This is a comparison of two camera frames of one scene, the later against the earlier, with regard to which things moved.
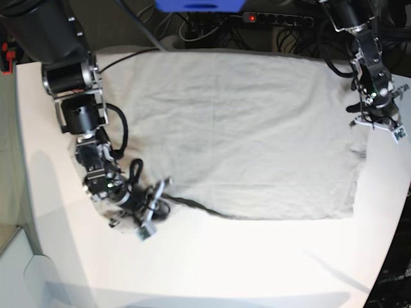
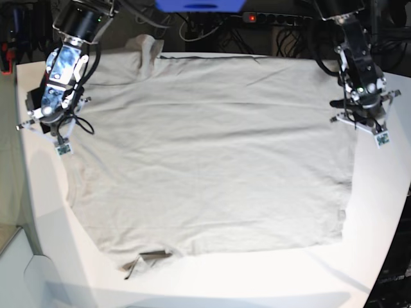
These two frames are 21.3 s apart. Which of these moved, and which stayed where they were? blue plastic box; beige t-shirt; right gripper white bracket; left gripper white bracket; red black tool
Moved: left gripper white bracket; beige t-shirt; right gripper white bracket
Stayed: blue plastic box; red black tool
